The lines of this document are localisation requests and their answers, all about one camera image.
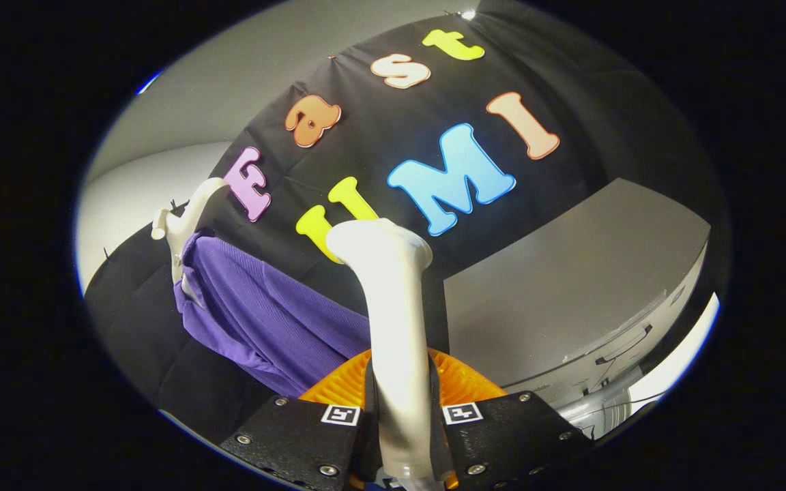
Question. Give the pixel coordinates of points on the white plastic clothes hanger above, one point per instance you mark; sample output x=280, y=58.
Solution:
x=188, y=218

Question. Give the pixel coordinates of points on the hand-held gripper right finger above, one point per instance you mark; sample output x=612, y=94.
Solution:
x=502, y=436

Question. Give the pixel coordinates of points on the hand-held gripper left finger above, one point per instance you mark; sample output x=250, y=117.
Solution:
x=297, y=436

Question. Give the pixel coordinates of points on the white garment steamer head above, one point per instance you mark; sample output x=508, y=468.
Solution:
x=396, y=327

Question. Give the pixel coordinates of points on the grey drawer cabinet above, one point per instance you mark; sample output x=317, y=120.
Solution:
x=570, y=273

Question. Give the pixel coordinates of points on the ceiling light panel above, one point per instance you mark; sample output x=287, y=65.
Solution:
x=467, y=13

